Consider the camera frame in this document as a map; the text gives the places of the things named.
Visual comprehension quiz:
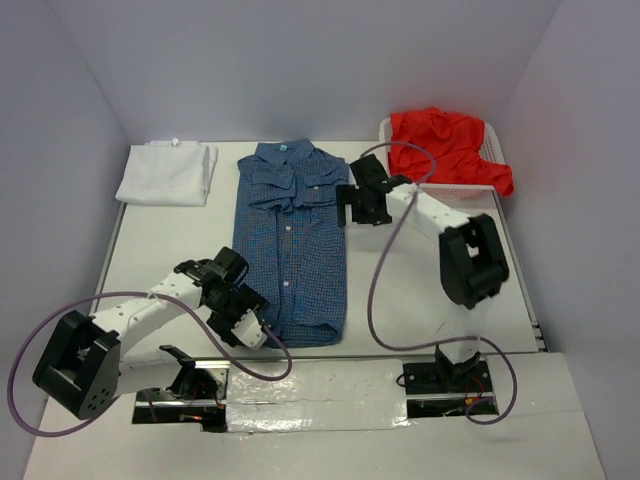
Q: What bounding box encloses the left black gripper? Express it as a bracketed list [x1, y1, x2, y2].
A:
[205, 283, 269, 347]

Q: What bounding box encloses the blue plaid long sleeve shirt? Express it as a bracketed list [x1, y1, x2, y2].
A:
[232, 140, 349, 348]

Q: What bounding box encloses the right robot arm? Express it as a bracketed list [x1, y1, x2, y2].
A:
[336, 154, 509, 391]

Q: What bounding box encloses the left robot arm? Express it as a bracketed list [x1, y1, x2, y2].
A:
[33, 247, 268, 420]

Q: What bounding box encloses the red shirt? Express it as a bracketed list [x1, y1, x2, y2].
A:
[388, 107, 515, 197]

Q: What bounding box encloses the white plastic basket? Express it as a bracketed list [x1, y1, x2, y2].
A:
[379, 117, 505, 202]

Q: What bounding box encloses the folded white shirt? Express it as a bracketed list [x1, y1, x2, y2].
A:
[115, 139, 218, 207]

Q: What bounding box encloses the shiny silver tape sheet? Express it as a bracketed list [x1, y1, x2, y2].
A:
[226, 359, 409, 433]

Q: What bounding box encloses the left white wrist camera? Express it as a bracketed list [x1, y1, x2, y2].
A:
[232, 310, 267, 350]

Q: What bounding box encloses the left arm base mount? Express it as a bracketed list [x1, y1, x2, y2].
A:
[132, 345, 229, 433]

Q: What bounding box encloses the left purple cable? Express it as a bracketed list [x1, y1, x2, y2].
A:
[8, 291, 294, 436]

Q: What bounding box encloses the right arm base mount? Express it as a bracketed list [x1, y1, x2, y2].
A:
[396, 357, 498, 419]

